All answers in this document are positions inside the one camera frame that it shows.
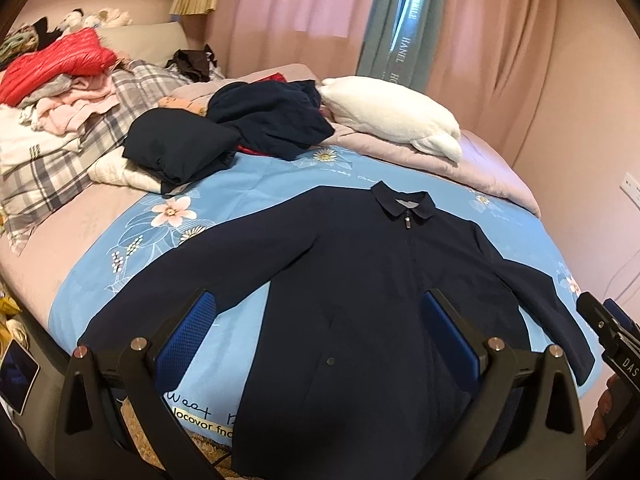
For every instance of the beige padded headboard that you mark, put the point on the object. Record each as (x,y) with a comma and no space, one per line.
(155,43)

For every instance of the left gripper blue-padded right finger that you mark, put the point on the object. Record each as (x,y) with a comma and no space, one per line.
(523,420)

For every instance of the blue-grey lettered curtain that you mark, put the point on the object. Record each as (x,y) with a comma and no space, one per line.
(400,42)

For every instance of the navy collared zip jacket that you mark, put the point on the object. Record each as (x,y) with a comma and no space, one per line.
(346,383)

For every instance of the person's right hand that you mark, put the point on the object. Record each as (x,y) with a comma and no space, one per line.
(596,431)

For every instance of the plush toys on headboard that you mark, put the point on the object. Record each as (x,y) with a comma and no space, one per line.
(104,18)

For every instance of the light blue floral bedsheet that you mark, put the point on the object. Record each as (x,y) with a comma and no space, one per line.
(206,400)

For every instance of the grey plaid blanket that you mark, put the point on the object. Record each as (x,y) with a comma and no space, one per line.
(32,191)

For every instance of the pink curtain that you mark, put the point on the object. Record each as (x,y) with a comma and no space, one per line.
(489,66)

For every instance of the red puffer jacket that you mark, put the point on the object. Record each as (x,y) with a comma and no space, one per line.
(77,54)

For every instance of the red garment under navy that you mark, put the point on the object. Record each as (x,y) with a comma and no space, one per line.
(245,149)

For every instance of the white fluffy pillow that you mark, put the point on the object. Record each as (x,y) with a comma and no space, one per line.
(393,113)

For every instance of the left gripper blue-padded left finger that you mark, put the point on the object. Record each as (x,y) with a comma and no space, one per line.
(90,436)

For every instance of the pink clothes pile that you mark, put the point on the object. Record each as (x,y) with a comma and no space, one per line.
(65,103)

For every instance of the crumpled navy garment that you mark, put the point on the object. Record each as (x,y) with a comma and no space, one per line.
(280,119)

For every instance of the folded dark navy garment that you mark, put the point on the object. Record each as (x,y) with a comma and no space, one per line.
(178,147)

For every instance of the pale pink quilt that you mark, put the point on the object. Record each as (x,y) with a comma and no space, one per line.
(481,167)

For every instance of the cream folded blanket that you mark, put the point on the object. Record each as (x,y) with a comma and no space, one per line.
(114,169)

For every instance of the white wall socket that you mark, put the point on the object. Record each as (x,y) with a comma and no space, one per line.
(630,186)

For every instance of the black garment by headboard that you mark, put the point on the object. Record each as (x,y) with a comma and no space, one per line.
(197,65)

